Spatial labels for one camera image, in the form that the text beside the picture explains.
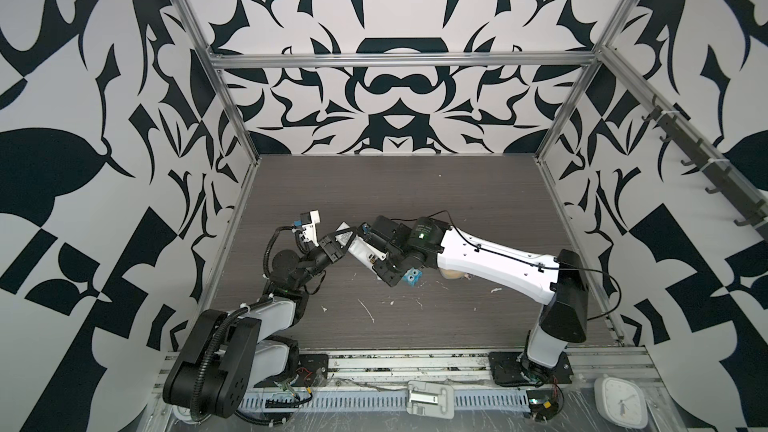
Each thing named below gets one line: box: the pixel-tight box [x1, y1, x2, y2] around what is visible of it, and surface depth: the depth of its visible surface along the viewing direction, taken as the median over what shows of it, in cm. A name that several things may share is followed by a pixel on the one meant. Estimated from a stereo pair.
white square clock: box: [594, 376, 648, 430], surface depth 69 cm
